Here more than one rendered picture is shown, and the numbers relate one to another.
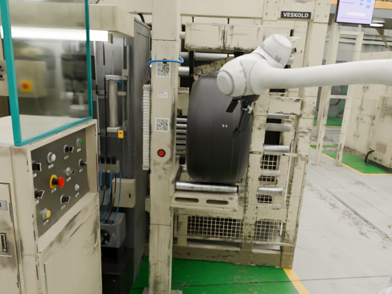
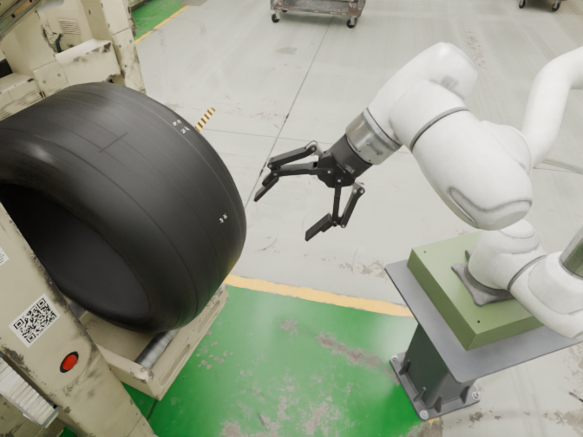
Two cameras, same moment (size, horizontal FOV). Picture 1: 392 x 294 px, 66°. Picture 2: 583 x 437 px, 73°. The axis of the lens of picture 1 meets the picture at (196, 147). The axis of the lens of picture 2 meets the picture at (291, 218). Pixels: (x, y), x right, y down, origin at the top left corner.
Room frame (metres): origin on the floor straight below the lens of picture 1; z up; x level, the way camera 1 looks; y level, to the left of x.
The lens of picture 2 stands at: (1.04, 0.39, 1.85)
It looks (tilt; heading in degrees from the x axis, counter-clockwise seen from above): 43 degrees down; 291
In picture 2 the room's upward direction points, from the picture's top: straight up
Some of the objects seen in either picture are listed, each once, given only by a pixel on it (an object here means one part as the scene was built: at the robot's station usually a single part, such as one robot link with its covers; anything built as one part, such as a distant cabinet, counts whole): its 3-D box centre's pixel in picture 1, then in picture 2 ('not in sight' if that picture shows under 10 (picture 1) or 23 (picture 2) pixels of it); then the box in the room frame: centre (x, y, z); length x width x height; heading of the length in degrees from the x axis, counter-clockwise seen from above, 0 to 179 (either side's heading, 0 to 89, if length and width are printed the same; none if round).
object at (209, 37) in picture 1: (235, 39); not in sight; (1.98, -0.21, 1.71); 0.61 x 0.25 x 0.15; 87
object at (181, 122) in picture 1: (178, 137); not in sight; (2.08, 0.13, 1.05); 0.20 x 0.15 x 0.30; 87
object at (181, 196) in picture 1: (204, 198); (182, 329); (1.55, -0.06, 0.84); 0.36 x 0.09 x 0.06; 87
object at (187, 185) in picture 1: (206, 186); (180, 316); (1.55, -0.07, 0.90); 0.35 x 0.05 x 0.05; 87
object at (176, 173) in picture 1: (176, 176); (92, 353); (1.70, 0.11, 0.90); 0.40 x 0.03 x 0.10; 177
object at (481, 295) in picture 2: not in sight; (485, 271); (0.72, -0.65, 0.78); 0.22 x 0.18 x 0.06; 123
